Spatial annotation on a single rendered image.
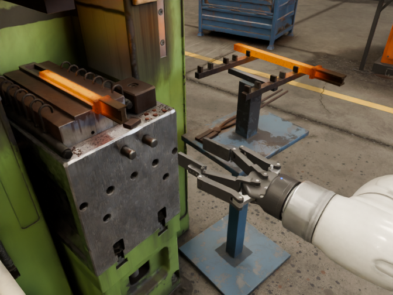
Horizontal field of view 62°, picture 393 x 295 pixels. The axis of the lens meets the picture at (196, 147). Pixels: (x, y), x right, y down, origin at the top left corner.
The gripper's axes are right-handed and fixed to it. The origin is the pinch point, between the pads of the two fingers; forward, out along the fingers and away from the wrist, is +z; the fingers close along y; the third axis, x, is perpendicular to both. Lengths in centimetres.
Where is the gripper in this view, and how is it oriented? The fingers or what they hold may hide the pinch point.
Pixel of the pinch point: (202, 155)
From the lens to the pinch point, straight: 67.0
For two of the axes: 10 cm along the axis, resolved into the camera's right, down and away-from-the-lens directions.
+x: 0.0, -8.3, -5.6
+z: -7.4, -3.8, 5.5
